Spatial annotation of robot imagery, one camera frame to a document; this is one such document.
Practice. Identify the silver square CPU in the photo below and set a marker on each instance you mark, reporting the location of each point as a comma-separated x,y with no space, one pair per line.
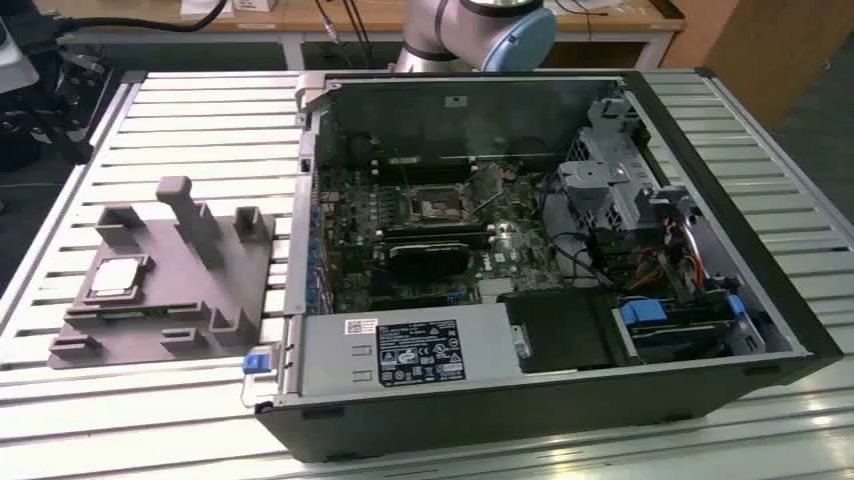
122,276

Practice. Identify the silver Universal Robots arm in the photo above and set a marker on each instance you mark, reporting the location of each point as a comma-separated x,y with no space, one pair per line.
461,35

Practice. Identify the CPU socket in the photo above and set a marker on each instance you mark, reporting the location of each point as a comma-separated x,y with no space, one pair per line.
441,206

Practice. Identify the grey parts rack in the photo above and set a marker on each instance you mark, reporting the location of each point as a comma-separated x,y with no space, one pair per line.
174,280

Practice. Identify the white box on desk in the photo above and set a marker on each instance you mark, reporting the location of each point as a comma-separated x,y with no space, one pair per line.
256,4

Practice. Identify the grey case corner hinge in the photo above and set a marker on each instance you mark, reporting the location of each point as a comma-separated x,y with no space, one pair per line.
314,87

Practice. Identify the blue and silver case latch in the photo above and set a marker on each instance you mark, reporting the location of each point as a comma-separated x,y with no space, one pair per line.
260,363

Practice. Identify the black RAM slots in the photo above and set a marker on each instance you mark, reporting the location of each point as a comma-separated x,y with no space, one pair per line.
428,171

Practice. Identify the white barcode sticker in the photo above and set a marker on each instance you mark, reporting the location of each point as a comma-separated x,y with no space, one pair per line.
361,326

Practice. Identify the black graphics card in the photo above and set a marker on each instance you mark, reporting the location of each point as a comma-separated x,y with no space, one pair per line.
428,259

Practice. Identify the silver power supply unit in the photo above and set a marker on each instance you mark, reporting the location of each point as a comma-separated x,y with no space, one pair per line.
334,360

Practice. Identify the thin metal locking lever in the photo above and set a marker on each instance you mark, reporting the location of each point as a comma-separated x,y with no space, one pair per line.
493,201

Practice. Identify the black power supply label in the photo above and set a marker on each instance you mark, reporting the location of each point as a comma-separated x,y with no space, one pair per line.
422,352

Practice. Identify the small silver chipset heatsink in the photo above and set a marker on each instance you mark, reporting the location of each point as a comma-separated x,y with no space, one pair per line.
497,290

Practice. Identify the green motherboard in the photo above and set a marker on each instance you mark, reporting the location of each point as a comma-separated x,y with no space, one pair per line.
521,250

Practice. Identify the silver metal drive cage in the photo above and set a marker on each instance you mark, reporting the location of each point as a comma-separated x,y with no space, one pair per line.
594,200

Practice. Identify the black plastic shroud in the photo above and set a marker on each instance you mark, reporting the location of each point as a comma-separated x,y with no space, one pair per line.
561,330

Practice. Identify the black open PC case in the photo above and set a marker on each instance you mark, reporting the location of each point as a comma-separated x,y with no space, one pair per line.
534,420

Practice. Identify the blue disk carrier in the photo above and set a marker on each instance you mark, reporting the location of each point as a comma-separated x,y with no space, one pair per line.
643,314

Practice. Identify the black disk in bay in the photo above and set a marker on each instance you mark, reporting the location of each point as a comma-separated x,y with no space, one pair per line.
688,335

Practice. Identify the small blue bay latch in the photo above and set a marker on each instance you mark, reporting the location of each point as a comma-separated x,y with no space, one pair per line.
736,306

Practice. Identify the wooden cabinet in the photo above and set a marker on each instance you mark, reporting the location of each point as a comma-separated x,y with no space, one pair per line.
781,50

